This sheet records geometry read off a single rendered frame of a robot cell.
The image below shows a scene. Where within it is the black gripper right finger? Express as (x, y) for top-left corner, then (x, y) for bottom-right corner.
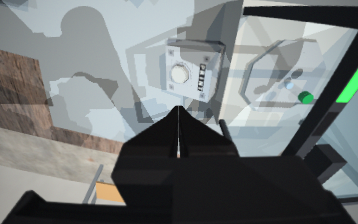
(179, 105), (240, 157)

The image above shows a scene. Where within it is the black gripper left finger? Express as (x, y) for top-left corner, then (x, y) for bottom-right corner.
(117, 106), (179, 159)

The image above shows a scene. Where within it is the grey bench mat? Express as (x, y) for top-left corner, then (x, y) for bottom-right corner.
(0, 0), (233, 143)

